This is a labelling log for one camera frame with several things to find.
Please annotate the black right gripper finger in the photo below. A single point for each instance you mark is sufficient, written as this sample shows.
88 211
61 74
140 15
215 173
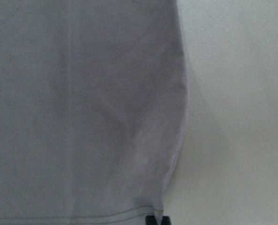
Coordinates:
150 220

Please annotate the dark brown t-shirt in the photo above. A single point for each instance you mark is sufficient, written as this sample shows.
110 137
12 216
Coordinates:
93 109

